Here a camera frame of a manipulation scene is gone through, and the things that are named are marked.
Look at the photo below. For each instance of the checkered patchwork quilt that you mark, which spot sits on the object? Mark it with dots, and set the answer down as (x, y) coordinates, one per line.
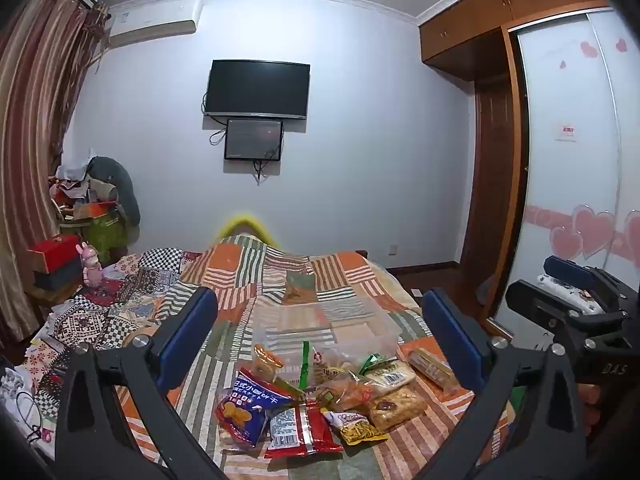
(100, 320)

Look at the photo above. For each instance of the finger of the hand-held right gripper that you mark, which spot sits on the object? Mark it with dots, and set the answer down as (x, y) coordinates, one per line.
(570, 269)
(530, 300)

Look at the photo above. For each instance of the green box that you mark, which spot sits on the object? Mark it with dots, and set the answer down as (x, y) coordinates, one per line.
(107, 235)

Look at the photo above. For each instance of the striped curtain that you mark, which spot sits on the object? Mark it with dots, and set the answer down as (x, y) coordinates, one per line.
(35, 135)

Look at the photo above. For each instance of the red label sticker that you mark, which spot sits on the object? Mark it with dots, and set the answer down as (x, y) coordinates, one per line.
(565, 133)

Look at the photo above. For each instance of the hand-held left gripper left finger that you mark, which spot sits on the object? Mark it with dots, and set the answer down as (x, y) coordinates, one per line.
(190, 325)

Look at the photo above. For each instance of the dark grey box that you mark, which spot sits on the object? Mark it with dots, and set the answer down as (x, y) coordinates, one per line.
(57, 277)

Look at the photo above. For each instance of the red snack packet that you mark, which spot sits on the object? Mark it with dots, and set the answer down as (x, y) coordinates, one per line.
(315, 430)

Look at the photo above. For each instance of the person's right hand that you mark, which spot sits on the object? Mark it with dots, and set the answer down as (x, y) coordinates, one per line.
(591, 410)

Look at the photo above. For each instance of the clear green-edged snack packet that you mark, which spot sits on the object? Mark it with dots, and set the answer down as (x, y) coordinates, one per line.
(320, 362)

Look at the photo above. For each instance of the pile of clutter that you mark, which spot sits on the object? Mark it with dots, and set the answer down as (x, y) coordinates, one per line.
(75, 190)

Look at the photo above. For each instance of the red box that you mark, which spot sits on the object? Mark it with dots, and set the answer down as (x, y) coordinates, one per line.
(52, 255)

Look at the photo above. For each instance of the orange bread packet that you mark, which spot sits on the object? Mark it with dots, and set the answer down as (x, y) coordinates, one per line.
(265, 360)

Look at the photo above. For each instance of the golden snack packet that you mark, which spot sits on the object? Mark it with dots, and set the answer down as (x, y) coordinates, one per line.
(430, 367)

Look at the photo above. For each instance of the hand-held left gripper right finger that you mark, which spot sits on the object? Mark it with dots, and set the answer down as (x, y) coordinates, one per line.
(460, 340)

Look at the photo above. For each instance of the brown wooden door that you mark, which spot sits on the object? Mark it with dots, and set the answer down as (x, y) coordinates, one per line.
(492, 185)

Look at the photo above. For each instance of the black wall television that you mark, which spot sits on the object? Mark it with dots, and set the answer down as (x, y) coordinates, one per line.
(257, 87)

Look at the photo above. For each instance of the orange striped patchwork blanket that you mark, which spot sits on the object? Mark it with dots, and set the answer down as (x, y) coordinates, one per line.
(330, 285)

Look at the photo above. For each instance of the white green-cornered snack packet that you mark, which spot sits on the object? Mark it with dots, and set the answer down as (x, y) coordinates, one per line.
(390, 372)

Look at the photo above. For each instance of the blue snack packet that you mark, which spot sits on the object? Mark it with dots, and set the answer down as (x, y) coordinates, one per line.
(250, 405)

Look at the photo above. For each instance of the yellow bed frame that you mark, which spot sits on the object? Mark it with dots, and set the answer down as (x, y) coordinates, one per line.
(245, 220)

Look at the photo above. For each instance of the white heart-print sliding door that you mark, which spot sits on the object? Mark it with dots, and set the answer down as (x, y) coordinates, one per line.
(565, 185)

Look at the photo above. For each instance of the yellow noodle snack packet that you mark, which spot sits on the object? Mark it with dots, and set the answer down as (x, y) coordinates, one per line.
(357, 430)

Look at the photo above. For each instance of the brown cake packet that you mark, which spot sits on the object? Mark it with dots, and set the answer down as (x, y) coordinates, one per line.
(395, 405)

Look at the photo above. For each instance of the wooden overhead cabinets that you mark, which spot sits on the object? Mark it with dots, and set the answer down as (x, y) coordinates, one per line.
(470, 25)

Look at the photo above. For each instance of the clear plastic container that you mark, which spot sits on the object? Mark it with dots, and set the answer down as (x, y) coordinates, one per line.
(345, 332)

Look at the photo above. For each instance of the orange snack packet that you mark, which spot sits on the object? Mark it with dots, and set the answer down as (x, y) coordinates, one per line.
(345, 392)

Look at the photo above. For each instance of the white air conditioner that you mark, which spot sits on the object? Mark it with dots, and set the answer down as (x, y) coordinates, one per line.
(155, 20)

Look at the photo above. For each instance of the pink bunny toy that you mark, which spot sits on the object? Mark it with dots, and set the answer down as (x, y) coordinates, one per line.
(90, 267)

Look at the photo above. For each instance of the small black monitor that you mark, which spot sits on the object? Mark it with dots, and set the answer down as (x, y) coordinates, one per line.
(252, 139)

